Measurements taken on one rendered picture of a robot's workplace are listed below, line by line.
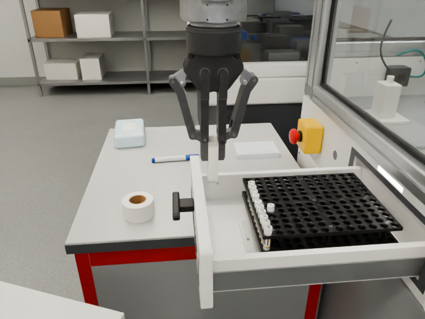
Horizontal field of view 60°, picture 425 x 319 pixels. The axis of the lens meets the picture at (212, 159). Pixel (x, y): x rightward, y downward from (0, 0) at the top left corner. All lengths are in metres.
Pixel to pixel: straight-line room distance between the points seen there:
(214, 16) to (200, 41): 0.04
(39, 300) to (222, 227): 0.31
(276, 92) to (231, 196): 0.74
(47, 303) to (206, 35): 0.43
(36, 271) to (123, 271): 1.14
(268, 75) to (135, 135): 0.55
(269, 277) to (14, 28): 4.73
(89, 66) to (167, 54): 0.97
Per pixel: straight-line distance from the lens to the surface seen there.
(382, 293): 0.78
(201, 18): 0.48
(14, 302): 0.63
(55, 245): 2.10
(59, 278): 1.91
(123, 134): 1.18
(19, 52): 5.11
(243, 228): 0.67
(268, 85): 1.41
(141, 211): 0.82
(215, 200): 0.76
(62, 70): 4.60
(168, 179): 0.99
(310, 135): 0.95
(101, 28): 4.32
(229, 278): 0.56
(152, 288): 0.91
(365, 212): 0.66
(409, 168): 0.65
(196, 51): 0.50
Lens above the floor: 1.25
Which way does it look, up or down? 27 degrees down
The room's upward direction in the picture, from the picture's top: straight up
